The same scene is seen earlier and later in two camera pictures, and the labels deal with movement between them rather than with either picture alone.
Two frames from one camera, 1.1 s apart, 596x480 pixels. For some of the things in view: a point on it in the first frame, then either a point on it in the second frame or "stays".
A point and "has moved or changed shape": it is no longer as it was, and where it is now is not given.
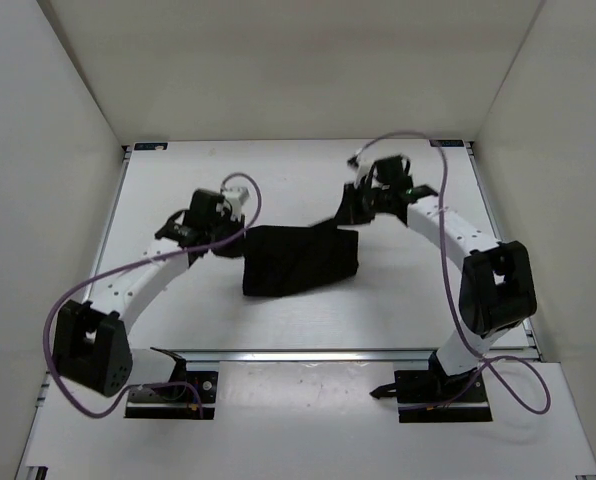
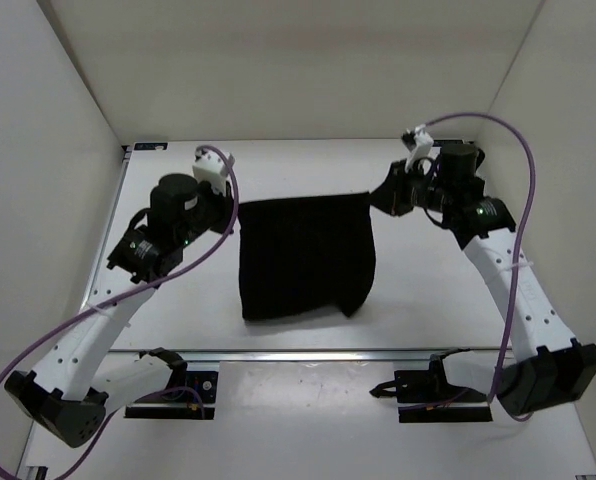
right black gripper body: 365,202 to 410,189
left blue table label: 150,146 stays
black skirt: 281,259 has moved or changed shape
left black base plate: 176,402 stays
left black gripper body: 225,226 to 217,208
